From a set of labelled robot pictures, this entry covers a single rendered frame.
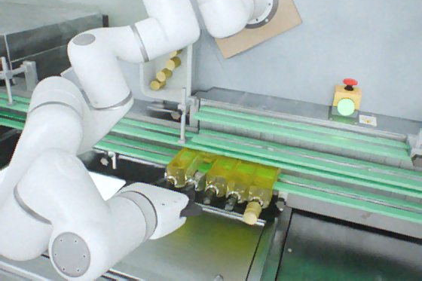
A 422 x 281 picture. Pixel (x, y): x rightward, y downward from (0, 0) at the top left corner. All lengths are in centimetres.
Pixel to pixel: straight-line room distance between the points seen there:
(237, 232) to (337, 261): 27
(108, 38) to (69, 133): 25
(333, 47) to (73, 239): 89
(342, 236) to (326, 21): 61
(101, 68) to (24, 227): 36
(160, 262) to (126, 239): 50
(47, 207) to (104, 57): 36
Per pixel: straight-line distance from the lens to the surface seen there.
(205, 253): 98
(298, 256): 106
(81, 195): 44
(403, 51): 113
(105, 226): 44
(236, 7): 81
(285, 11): 109
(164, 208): 54
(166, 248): 99
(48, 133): 58
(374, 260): 113
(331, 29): 111
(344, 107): 106
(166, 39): 78
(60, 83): 67
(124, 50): 77
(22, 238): 48
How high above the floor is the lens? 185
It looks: 60 degrees down
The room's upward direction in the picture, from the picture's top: 140 degrees counter-clockwise
